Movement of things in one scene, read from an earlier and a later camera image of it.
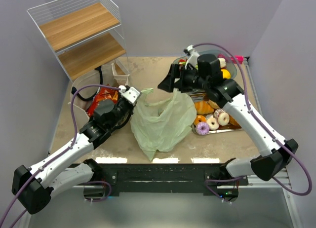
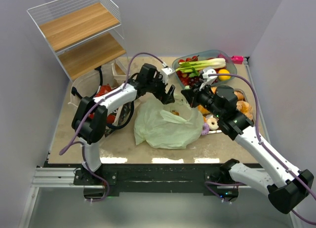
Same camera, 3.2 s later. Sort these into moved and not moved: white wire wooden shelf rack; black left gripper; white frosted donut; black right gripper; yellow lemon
Moved: black right gripper; black left gripper
Not moved: white wire wooden shelf rack; white frosted donut; yellow lemon
